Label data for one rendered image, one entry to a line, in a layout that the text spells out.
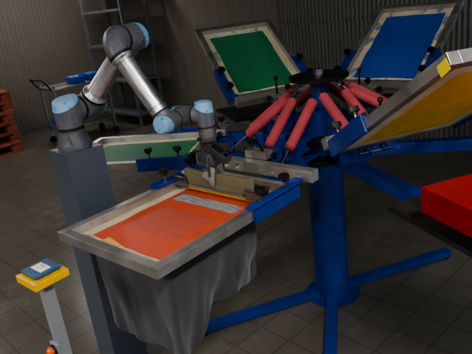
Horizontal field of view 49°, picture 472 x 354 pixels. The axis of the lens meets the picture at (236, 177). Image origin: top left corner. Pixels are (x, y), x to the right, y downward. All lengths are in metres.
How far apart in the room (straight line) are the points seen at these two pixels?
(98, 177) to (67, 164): 0.16
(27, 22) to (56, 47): 0.59
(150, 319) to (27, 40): 7.55
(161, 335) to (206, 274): 0.30
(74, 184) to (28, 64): 6.90
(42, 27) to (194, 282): 7.75
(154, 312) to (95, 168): 0.76
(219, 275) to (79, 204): 0.76
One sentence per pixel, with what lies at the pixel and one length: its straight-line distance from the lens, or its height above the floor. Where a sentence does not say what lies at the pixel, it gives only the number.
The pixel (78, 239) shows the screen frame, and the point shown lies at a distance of 2.00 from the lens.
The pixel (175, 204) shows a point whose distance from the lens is 2.21.
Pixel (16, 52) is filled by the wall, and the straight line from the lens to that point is 9.13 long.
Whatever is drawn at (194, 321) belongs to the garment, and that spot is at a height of 0.65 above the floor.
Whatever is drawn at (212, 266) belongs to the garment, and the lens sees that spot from 1.95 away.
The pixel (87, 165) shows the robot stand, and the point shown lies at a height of 1.13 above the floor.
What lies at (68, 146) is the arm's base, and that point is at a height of 1.22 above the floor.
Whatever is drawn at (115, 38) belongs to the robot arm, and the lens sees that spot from 2.13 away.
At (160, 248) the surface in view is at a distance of 1.86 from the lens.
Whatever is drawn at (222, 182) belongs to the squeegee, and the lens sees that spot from 2.17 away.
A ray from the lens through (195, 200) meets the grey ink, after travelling 2.20.
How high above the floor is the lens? 1.77
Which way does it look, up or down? 20 degrees down
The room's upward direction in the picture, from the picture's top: 7 degrees counter-clockwise
